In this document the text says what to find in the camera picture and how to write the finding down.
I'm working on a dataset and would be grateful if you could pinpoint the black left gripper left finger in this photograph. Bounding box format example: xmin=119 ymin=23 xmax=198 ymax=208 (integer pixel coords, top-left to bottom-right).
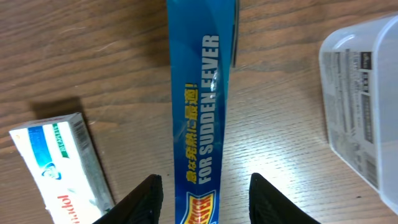
xmin=93 ymin=174 xmax=164 ymax=224

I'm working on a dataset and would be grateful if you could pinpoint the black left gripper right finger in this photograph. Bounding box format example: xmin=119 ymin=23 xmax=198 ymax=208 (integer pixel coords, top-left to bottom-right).
xmin=249 ymin=173 xmax=320 ymax=224

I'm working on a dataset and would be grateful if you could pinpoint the white Panadol caplets box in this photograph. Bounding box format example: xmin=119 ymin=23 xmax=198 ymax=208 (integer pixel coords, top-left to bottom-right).
xmin=9 ymin=113 xmax=114 ymax=224

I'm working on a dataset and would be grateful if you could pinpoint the blue fever patch box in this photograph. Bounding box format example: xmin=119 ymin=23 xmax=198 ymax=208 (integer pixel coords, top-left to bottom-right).
xmin=167 ymin=0 xmax=239 ymax=224

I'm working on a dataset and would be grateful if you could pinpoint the clear plastic container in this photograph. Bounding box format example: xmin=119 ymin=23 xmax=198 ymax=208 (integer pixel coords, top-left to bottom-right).
xmin=318 ymin=13 xmax=397 ymax=212

